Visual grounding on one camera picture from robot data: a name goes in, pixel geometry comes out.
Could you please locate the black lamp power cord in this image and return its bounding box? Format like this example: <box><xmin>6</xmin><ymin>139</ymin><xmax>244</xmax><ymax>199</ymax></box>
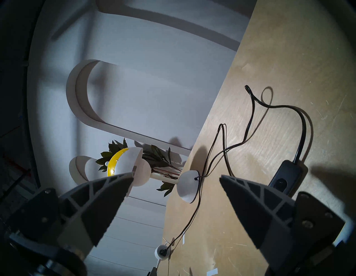
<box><xmin>167</xmin><ymin>85</ymin><xmax>307</xmax><ymax>251</ymax></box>

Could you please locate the tall dark green plant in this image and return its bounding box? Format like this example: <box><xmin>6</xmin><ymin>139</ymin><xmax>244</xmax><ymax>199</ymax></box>
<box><xmin>95</xmin><ymin>138</ymin><xmax>184</xmax><ymax>198</ymax></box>

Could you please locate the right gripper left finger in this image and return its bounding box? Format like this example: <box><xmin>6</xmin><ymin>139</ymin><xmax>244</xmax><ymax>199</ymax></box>
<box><xmin>6</xmin><ymin>172</ymin><xmax>134</xmax><ymax>253</ymax></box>

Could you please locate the white extension socket with cable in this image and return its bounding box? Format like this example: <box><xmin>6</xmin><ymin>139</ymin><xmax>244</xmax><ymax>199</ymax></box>
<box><xmin>154</xmin><ymin>244</ymin><xmax>171</xmax><ymax>269</ymax></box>

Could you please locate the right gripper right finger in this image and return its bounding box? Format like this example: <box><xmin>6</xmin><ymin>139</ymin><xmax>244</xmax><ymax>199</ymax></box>
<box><xmin>219</xmin><ymin>175</ymin><xmax>346</xmax><ymax>268</ymax></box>

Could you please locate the white dome table lamp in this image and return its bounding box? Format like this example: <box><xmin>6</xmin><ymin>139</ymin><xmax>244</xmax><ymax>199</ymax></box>
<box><xmin>107</xmin><ymin>147</ymin><xmax>200</xmax><ymax>204</ymax></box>

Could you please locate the black inline cord switch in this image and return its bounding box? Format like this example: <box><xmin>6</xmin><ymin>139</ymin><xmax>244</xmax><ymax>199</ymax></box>
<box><xmin>268</xmin><ymin>160</ymin><xmax>304</xmax><ymax>196</ymax></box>

